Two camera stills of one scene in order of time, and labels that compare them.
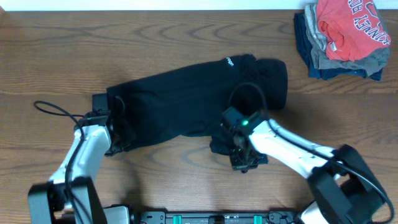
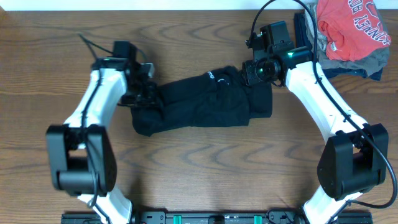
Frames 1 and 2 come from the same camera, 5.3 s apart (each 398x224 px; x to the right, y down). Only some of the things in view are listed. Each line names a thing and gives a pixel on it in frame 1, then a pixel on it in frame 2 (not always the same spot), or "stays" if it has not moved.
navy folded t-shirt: [304, 47] stays
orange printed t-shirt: [352, 28] stays
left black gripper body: [125, 137] → [141, 95]
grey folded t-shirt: [367, 65] stays
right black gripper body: [243, 159] → [258, 72]
